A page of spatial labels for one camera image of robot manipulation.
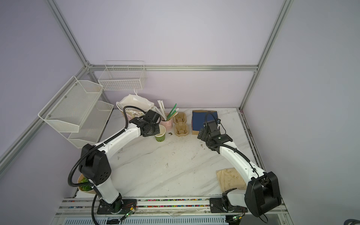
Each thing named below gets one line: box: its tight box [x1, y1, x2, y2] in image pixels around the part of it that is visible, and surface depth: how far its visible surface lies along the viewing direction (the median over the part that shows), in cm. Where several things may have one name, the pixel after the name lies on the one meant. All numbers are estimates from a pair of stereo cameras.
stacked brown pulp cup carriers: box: [172, 111, 189, 137], surface depth 106 cm
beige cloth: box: [216, 167, 248, 193], surface depth 84 cm
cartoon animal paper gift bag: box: [116, 94, 155, 121], surface depth 95 cm
